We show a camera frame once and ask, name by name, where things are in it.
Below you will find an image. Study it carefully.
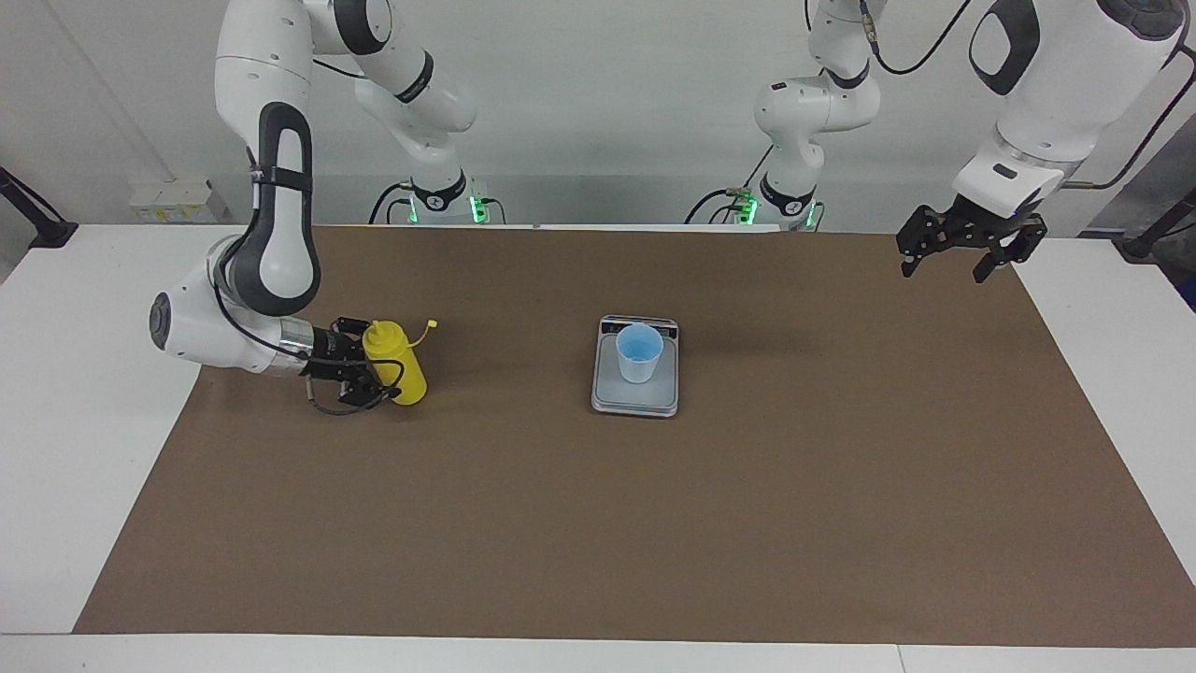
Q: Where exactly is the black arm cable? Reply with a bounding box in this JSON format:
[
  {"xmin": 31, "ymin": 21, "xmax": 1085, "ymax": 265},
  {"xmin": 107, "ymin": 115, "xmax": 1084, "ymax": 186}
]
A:
[
  {"xmin": 858, "ymin": 0, "xmax": 1196, "ymax": 191},
  {"xmin": 213, "ymin": 140, "xmax": 405, "ymax": 418}
]

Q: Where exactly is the black stand leg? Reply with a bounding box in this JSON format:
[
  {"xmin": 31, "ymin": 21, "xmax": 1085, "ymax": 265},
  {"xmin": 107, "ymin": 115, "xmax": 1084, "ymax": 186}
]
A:
[
  {"xmin": 1121, "ymin": 187, "xmax": 1196, "ymax": 261},
  {"xmin": 0, "ymin": 166, "xmax": 78, "ymax": 250}
]

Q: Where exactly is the black base cable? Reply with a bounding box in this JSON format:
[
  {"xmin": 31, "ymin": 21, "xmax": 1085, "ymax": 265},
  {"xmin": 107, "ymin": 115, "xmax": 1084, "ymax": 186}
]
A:
[
  {"xmin": 369, "ymin": 182, "xmax": 415, "ymax": 225},
  {"xmin": 685, "ymin": 185, "xmax": 760, "ymax": 225}
]

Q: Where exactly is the brown table mat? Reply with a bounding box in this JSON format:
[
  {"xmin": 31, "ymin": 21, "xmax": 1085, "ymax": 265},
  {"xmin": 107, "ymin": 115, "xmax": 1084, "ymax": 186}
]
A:
[{"xmin": 73, "ymin": 224, "xmax": 1196, "ymax": 648}]

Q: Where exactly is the white wall outlet box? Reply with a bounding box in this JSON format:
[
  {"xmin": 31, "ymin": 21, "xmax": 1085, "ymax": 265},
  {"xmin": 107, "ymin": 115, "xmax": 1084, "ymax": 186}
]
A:
[{"xmin": 129, "ymin": 179, "xmax": 216, "ymax": 223}]

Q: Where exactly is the silver digital kitchen scale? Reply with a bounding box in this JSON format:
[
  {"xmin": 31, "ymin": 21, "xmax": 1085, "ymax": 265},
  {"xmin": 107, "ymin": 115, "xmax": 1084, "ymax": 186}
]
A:
[{"xmin": 591, "ymin": 315, "xmax": 680, "ymax": 419}]

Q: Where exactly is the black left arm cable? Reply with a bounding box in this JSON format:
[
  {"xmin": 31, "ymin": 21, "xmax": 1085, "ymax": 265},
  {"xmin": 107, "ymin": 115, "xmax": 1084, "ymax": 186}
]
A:
[{"xmin": 858, "ymin": 0, "xmax": 1196, "ymax": 191}]

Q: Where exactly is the light blue plastic cup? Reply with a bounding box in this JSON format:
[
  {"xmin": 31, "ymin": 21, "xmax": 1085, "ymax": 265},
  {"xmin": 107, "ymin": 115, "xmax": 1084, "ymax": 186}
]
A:
[{"xmin": 615, "ymin": 322, "xmax": 665, "ymax": 385}]

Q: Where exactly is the yellow squeeze bottle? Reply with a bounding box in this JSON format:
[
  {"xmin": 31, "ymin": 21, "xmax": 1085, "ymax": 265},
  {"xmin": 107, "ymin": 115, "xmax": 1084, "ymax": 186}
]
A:
[{"xmin": 363, "ymin": 319, "xmax": 439, "ymax": 407}]

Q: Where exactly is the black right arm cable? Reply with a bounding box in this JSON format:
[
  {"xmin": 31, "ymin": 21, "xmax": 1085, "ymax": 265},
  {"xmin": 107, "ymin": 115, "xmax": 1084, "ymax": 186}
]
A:
[{"xmin": 213, "ymin": 140, "xmax": 405, "ymax": 418}]

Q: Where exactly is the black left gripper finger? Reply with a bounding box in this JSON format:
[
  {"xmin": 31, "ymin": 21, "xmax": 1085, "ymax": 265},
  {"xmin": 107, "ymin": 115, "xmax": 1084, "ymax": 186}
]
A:
[
  {"xmin": 972, "ymin": 216, "xmax": 1048, "ymax": 285},
  {"xmin": 896, "ymin": 207, "xmax": 946, "ymax": 279}
]

